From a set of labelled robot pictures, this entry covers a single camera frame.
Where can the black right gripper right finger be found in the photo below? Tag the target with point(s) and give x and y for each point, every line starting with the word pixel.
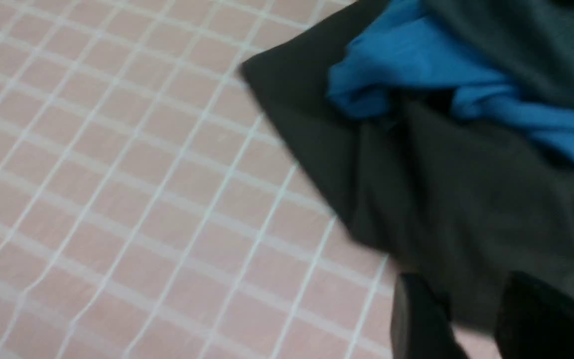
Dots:
pixel 535 320

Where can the dark gray long-sleeve shirt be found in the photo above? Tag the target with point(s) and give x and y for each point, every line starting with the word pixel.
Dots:
pixel 462 205

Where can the blue shirt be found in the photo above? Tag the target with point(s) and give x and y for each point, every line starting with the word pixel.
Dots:
pixel 405 48

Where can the dark charcoal shirt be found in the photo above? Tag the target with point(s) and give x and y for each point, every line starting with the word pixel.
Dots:
pixel 531 39

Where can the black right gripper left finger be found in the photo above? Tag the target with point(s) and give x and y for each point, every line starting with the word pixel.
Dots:
pixel 421 321

